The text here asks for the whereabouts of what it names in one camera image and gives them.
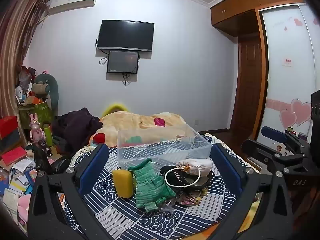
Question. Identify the small black wall monitor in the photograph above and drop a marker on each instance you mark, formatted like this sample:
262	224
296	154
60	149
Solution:
123	62

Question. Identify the black cylindrical device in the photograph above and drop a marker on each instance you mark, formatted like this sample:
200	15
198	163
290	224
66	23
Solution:
45	148

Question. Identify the white air conditioner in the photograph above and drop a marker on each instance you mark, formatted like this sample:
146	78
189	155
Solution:
72	2

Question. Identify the green knitted glove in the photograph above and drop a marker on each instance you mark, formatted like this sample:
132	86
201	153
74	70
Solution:
150	187

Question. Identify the white wall socket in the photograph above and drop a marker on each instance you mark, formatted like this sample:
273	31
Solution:
196	122

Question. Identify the dark clothes pile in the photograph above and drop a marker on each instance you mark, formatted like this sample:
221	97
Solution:
75	127

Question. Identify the pile of books and papers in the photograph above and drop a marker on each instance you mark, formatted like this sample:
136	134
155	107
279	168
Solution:
17	180

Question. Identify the red box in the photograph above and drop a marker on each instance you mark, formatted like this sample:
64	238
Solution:
8	127

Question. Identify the wooden overhead cabinet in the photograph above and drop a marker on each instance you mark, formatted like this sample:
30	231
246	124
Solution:
240	7

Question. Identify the brown wooden door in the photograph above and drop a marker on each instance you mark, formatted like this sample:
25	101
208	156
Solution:
247	85

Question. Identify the clear plastic storage box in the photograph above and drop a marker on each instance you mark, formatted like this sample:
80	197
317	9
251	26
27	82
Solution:
165	147

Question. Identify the teal plush toy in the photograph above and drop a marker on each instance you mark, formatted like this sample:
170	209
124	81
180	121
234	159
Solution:
51	90

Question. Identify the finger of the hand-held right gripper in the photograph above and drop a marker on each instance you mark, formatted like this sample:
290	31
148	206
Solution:
273	133
265	152

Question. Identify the green storage bag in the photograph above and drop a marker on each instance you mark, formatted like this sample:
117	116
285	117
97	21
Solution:
37	113

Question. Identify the yellow plush item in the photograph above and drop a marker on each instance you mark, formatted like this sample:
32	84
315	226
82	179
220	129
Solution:
115	108

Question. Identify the pink plush toy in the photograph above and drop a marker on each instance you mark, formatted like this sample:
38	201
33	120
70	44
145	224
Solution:
24	206

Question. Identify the floral patterned cloth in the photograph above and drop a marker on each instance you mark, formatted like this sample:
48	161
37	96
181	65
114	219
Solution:
192	197

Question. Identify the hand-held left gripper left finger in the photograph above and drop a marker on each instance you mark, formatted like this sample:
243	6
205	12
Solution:
93	167

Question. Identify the red book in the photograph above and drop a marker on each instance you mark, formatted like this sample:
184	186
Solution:
13	156

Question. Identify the pink bunny doll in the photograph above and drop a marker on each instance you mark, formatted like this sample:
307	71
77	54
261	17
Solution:
37	130

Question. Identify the white heart-decorated sliding door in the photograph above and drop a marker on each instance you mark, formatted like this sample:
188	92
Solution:
287	67

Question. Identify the striped brown curtain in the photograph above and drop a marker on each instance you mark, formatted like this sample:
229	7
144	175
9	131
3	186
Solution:
15	55

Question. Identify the yellow sponge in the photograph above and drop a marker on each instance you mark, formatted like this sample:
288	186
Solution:
123	183

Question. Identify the green bottle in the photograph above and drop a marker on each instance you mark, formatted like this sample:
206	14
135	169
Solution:
48	135

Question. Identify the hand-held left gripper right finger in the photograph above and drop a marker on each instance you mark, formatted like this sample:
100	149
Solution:
226	166

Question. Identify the beige patchwork blanket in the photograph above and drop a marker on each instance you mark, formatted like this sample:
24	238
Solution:
135	122

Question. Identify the black wall television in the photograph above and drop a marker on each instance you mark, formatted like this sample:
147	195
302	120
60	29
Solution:
125	35

